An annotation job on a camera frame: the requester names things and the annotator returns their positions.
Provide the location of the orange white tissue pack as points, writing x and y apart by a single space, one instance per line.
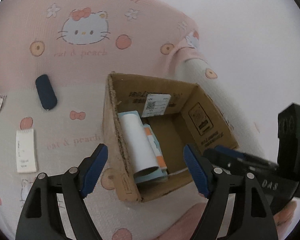
155 147

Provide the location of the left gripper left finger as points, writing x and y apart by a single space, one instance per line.
40 217

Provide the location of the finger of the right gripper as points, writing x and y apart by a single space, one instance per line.
235 164
227 152

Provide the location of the brown cardboard box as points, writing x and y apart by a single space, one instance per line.
190 118

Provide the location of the pink hello kitty blanket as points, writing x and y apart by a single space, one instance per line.
77 43

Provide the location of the light blue box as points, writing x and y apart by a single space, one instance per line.
158 174

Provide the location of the white cylinder roll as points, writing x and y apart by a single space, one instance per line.
142 157

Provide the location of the person's right hand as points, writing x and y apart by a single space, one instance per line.
283 218

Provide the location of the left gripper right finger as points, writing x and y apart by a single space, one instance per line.
251 217

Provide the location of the dark navy glasses case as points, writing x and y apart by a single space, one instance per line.
45 92

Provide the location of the white spiral notepad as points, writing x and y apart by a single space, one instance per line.
25 151

